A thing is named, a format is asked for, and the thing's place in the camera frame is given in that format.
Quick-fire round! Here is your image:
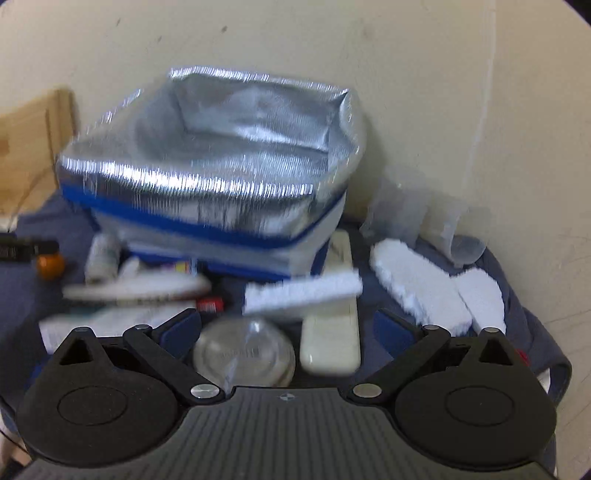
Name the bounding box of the white pill bottle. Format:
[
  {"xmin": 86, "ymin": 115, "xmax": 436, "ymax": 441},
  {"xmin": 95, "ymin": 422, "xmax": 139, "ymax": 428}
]
[{"xmin": 84, "ymin": 233, "xmax": 122, "ymax": 283}]

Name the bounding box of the wooden headboard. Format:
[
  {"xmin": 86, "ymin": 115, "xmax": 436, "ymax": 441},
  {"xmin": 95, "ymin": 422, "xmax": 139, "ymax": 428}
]
[{"xmin": 0, "ymin": 88, "xmax": 79, "ymax": 217}]

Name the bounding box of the white towel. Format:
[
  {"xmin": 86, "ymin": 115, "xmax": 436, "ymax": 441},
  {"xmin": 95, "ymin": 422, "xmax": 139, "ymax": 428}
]
[{"xmin": 39, "ymin": 305, "xmax": 185, "ymax": 354}]

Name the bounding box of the blue blanket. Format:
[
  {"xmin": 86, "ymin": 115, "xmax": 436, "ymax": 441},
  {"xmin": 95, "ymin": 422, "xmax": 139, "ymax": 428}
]
[{"xmin": 0, "ymin": 189, "xmax": 573, "ymax": 480}]

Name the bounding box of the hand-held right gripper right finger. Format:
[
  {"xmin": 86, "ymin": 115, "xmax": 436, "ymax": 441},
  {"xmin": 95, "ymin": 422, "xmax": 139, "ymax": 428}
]
[{"xmin": 348, "ymin": 308, "xmax": 532, "ymax": 402}]

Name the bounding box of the white foam block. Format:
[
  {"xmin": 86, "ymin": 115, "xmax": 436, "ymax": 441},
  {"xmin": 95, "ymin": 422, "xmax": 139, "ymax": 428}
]
[
  {"xmin": 244, "ymin": 270, "xmax": 363, "ymax": 315},
  {"xmin": 450, "ymin": 268, "xmax": 507, "ymax": 334},
  {"xmin": 369, "ymin": 239, "xmax": 472, "ymax": 337}
]

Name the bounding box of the round clear plastic lid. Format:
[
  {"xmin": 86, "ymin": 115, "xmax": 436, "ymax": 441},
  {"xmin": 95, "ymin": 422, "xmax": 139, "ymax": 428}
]
[{"xmin": 192, "ymin": 318, "xmax": 296, "ymax": 388}]

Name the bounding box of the white oval dish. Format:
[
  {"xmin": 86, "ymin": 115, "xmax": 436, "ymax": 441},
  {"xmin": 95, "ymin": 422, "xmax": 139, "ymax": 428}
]
[{"xmin": 62, "ymin": 274, "xmax": 212, "ymax": 305}]

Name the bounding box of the silver insulated bag blue trim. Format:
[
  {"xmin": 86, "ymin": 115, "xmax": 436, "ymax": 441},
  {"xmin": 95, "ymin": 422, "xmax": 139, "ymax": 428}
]
[{"xmin": 55, "ymin": 67, "xmax": 368, "ymax": 282}]

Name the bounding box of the cream plastic tube bottle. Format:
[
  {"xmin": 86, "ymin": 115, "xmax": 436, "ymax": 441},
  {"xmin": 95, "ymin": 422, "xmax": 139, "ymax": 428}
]
[{"xmin": 299, "ymin": 230, "xmax": 362, "ymax": 376}]

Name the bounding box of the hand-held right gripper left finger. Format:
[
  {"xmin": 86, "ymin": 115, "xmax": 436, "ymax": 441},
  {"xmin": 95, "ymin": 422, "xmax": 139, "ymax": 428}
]
[{"xmin": 54, "ymin": 308, "xmax": 227, "ymax": 402}]

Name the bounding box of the clear plastic cup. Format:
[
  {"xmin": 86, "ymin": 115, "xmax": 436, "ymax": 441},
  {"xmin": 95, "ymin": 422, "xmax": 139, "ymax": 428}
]
[
  {"xmin": 361, "ymin": 178, "xmax": 431, "ymax": 241},
  {"xmin": 422, "ymin": 194, "xmax": 490, "ymax": 267}
]

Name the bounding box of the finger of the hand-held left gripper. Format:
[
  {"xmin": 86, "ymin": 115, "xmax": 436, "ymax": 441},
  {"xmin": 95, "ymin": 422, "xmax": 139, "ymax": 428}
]
[{"xmin": 19, "ymin": 239, "xmax": 61, "ymax": 258}]

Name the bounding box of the orange round object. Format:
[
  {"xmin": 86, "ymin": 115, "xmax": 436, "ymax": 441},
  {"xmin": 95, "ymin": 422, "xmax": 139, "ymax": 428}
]
[{"xmin": 36, "ymin": 254, "xmax": 66, "ymax": 280}]

